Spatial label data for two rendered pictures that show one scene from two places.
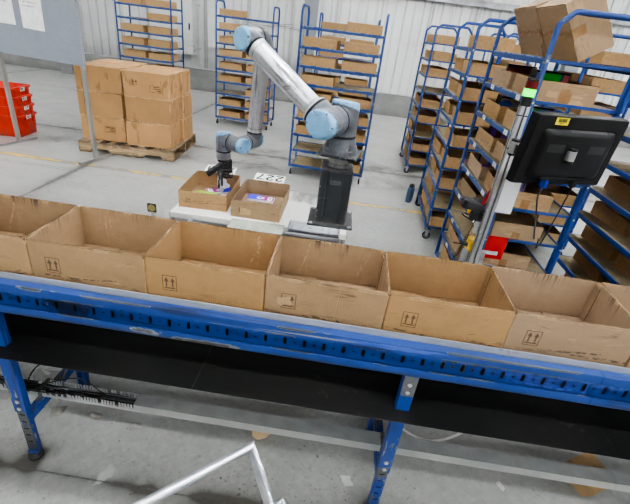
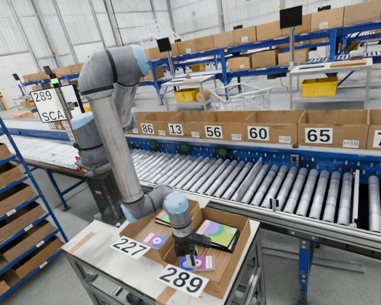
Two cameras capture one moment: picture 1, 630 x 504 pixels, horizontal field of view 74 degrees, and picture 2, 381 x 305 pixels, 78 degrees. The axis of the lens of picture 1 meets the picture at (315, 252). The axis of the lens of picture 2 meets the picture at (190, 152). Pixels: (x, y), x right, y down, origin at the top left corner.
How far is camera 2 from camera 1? 329 cm
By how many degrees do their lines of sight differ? 117
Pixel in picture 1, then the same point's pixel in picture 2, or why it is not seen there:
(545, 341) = not seen: hidden behind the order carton
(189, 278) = (239, 116)
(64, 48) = not seen: outside the picture
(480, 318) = (161, 115)
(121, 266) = (264, 115)
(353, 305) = (191, 117)
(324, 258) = (185, 128)
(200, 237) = (233, 129)
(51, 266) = (294, 121)
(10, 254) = (314, 118)
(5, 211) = (350, 135)
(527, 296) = not seen: hidden behind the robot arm
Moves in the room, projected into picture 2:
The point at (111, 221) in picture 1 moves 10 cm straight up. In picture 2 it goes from (278, 129) to (278, 115)
